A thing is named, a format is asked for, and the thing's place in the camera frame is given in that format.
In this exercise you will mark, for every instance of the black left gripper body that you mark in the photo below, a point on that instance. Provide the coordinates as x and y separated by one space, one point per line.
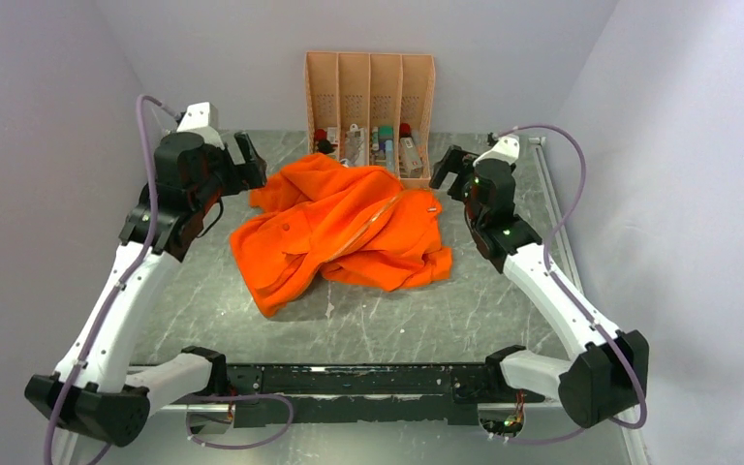
227 177

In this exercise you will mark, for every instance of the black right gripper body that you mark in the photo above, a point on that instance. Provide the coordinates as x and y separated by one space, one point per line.
465 176

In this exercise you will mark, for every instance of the orange jacket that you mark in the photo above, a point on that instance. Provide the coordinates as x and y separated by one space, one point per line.
356 226

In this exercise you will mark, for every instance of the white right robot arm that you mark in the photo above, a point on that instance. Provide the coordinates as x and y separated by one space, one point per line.
605 373

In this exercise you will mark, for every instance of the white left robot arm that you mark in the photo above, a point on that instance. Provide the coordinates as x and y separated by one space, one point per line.
90 392

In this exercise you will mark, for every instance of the grey rectangular box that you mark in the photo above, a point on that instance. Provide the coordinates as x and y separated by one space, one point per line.
411 163

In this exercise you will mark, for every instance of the red round cap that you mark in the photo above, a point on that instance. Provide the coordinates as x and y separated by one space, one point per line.
404 130

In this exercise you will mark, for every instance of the green capped bottle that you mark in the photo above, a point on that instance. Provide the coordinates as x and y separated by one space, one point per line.
385 133

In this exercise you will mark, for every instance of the tan perforated organizer rack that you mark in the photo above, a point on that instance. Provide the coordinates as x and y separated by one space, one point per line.
370 89

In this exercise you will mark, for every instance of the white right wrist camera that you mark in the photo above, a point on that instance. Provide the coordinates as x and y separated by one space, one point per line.
506 148

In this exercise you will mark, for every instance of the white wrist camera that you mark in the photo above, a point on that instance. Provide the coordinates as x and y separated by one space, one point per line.
506 148
202 119

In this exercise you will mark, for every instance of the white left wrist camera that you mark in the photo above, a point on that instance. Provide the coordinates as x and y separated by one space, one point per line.
202 119

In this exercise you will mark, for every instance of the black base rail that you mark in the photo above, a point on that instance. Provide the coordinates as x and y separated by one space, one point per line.
456 393

